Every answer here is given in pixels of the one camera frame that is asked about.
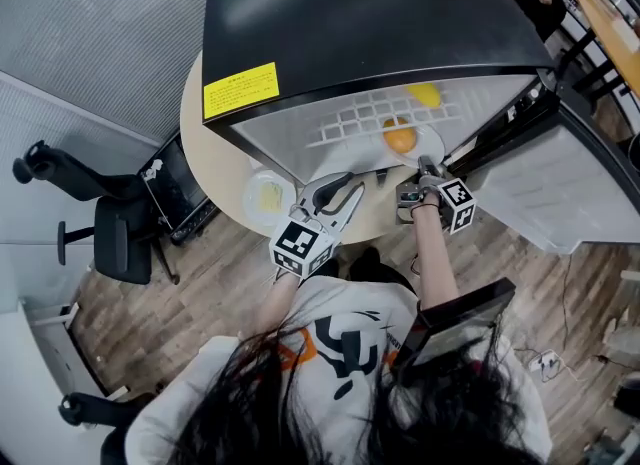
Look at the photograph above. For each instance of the white cabinet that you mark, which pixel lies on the white cabinet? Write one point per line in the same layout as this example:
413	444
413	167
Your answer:
30	378

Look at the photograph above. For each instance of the yellow corn cob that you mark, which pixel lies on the yellow corn cob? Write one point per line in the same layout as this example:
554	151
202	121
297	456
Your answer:
425	95

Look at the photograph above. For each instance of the black mini fridge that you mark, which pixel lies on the black mini fridge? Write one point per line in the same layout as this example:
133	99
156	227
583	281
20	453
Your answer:
375	18

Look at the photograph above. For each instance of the yellow rectangular sticker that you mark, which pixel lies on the yellow rectangular sticker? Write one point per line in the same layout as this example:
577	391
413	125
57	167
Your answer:
240	90

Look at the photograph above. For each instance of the light wooden desk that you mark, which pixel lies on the light wooden desk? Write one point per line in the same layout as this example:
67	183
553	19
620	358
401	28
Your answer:
615	38

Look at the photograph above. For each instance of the black chest-mounted tablet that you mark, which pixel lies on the black chest-mounted tablet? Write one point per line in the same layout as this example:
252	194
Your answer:
460	323

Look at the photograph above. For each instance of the person's right forearm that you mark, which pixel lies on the person's right forearm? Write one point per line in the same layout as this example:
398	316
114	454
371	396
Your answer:
435	263

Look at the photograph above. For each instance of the white power strip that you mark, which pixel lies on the white power strip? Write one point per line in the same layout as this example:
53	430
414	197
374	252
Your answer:
545	360

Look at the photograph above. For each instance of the orange fruit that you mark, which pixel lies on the orange fruit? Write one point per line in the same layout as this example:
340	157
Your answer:
399	137

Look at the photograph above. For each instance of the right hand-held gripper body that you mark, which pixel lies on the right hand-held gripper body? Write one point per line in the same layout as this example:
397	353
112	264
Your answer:
457	203

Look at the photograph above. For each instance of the person's white printed t-shirt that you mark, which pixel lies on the person's white printed t-shirt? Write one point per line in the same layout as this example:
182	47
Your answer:
330	303

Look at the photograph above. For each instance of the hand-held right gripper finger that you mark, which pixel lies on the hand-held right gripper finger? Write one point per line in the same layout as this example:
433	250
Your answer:
429	170

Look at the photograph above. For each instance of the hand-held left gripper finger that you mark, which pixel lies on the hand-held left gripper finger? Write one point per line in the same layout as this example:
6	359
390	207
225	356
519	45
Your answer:
350	208
312	193

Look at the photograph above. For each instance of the black armrest office chair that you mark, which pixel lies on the black armrest office chair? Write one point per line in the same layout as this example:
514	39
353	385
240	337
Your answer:
100	405

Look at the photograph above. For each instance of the white plate with yellow food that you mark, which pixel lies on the white plate with yellow food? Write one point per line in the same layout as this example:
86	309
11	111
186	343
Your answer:
252	203

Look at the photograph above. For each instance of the person's black trousers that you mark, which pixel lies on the person's black trousers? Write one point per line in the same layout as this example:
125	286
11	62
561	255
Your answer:
370	268

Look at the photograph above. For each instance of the person's left forearm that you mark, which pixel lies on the person's left forearm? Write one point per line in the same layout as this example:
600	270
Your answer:
280	303

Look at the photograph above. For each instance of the pale yellow food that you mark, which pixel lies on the pale yellow food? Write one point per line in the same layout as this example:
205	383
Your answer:
270	197

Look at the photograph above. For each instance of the black high-back office chair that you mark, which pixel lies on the black high-back office chair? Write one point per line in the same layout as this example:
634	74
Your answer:
117	238

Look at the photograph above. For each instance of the thin black wristband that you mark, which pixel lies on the thin black wristband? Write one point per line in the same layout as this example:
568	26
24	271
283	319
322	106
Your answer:
425	206

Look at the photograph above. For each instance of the plain white plate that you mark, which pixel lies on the plain white plate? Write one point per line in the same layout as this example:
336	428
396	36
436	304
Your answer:
430	148

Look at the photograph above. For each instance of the black flat floor case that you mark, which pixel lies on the black flat floor case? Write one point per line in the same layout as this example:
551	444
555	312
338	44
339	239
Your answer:
175	188

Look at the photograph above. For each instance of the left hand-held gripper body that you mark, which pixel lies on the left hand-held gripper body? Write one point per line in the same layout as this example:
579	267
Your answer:
300	245

